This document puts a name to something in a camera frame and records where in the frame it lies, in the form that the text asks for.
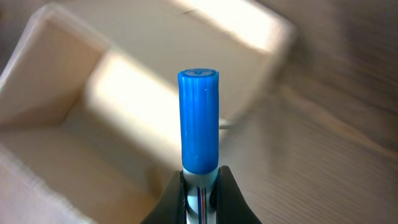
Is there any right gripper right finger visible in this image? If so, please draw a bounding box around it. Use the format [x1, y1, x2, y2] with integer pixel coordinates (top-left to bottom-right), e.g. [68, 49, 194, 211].
[216, 166, 261, 224]

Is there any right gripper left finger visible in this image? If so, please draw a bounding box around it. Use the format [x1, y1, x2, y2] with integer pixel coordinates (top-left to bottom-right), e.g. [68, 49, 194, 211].
[141, 171, 187, 224]

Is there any blue whiteboard marker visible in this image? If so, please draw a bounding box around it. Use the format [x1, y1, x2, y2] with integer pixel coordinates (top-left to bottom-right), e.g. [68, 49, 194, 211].
[178, 68, 220, 224]

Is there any open cardboard box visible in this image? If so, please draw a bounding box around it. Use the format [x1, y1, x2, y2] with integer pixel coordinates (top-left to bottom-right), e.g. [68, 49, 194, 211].
[1, 1, 296, 223]

